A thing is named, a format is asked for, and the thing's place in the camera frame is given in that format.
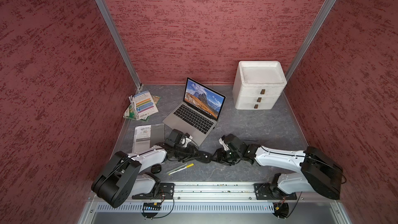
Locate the white three-drawer storage unit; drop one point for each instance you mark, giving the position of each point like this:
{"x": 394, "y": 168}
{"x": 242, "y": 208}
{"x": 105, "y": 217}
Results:
{"x": 258, "y": 85}

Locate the grey setup guide booklet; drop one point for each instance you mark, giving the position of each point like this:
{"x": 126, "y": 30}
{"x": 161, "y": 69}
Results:
{"x": 157, "y": 134}

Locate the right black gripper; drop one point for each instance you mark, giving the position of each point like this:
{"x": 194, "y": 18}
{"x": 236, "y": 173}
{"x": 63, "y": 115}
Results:
{"x": 220, "y": 156}

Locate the left aluminium corner post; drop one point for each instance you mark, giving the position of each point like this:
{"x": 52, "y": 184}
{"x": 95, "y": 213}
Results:
{"x": 119, "y": 43}

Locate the white printed paper sheet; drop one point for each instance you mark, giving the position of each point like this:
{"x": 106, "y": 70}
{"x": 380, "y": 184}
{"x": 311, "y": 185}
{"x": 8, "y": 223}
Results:
{"x": 141, "y": 139}

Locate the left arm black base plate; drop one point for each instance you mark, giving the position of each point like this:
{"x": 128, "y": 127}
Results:
{"x": 161, "y": 191}

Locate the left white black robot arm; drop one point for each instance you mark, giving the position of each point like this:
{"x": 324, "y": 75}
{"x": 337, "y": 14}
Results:
{"x": 121, "y": 177}

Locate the black wireless mouse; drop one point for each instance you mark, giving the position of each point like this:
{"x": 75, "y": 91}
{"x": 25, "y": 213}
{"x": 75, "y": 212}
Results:
{"x": 203, "y": 157}

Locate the aluminium front rail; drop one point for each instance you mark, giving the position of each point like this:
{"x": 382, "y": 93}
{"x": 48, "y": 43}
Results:
{"x": 211, "y": 189}

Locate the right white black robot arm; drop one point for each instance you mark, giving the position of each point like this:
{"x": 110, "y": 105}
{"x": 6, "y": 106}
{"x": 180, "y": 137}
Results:
{"x": 310, "y": 170}

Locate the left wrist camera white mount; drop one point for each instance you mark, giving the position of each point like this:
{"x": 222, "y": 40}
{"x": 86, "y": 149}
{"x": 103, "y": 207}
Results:
{"x": 186, "y": 140}

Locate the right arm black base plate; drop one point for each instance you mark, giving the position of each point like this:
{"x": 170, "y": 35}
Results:
{"x": 265, "y": 191}

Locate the silver laptop with black keys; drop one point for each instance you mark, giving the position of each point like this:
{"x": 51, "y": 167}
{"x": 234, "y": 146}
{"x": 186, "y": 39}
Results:
{"x": 198, "y": 113}

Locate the small black round object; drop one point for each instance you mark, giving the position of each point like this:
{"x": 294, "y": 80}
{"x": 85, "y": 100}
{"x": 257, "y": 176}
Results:
{"x": 155, "y": 169}

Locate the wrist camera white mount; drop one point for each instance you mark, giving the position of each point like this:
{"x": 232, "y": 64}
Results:
{"x": 225, "y": 147}
{"x": 186, "y": 140}

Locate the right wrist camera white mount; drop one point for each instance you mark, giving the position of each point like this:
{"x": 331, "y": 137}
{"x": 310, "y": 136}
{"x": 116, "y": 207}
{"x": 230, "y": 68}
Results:
{"x": 225, "y": 147}

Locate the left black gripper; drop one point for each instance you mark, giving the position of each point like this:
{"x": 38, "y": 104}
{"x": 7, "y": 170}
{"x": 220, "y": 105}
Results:
{"x": 190, "y": 153}

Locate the green white pen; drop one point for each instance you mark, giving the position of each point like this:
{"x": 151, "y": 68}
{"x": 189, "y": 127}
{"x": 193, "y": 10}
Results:
{"x": 177, "y": 168}

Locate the aluminium corner post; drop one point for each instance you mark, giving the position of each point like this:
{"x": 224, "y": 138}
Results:
{"x": 119, "y": 43}
{"x": 317, "y": 24}

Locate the right aluminium corner post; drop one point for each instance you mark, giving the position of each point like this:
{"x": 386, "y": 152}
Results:
{"x": 317, "y": 24}

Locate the yellow capped marker pen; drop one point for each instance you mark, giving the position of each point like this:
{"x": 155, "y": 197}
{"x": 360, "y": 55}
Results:
{"x": 181, "y": 169}

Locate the perforated white vent strip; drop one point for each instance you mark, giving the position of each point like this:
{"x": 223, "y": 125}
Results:
{"x": 187, "y": 207}

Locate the colourful folded leaflets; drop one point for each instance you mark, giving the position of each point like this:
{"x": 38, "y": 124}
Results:
{"x": 141, "y": 106}

